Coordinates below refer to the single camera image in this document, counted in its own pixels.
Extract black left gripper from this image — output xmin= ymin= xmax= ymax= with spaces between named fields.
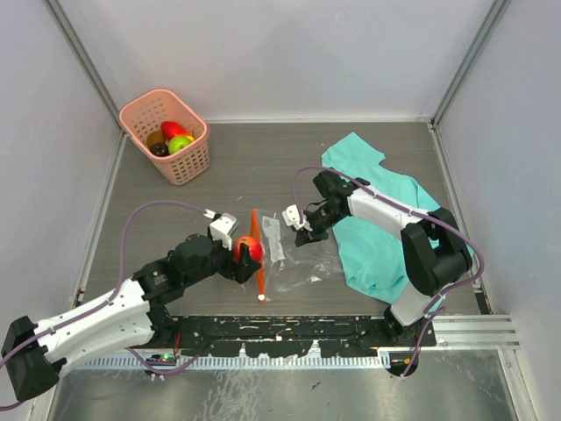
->
xmin=184 ymin=232 xmax=259 ymax=287

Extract red yellow fake apple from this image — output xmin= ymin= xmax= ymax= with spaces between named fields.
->
xmin=233 ymin=235 xmax=263 ymax=263

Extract clear zip top bag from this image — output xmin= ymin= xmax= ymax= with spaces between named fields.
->
xmin=251 ymin=209 xmax=344 ymax=303

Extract green fake apple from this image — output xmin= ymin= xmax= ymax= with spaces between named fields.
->
xmin=168 ymin=135 xmax=192 ymax=155

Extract dark green fake avocado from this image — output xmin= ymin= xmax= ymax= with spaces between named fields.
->
xmin=150 ymin=142 xmax=169 ymax=157

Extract red yellow fake mango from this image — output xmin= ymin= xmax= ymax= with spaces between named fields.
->
xmin=160 ymin=121 xmax=190 ymax=139

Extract brown fake kiwi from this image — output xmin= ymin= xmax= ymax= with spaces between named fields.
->
xmin=146 ymin=130 xmax=166 ymax=148

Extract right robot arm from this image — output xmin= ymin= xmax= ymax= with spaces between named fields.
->
xmin=282 ymin=168 xmax=472 ymax=346

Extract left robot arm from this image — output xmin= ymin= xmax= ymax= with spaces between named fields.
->
xmin=1 ymin=234 xmax=262 ymax=403

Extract teal t-shirt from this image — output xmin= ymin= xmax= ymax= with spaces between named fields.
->
xmin=322 ymin=132 xmax=439 ymax=303

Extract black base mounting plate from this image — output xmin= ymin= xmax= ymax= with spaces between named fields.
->
xmin=133 ymin=316 xmax=422 ymax=358

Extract pink plastic basket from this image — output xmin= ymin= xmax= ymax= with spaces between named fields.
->
xmin=119 ymin=89 xmax=209 ymax=186

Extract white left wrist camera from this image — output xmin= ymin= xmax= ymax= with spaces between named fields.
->
xmin=209 ymin=212 xmax=238 ymax=251

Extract white slotted cable duct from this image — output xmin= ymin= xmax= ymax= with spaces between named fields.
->
xmin=80 ymin=353 xmax=391 ymax=370

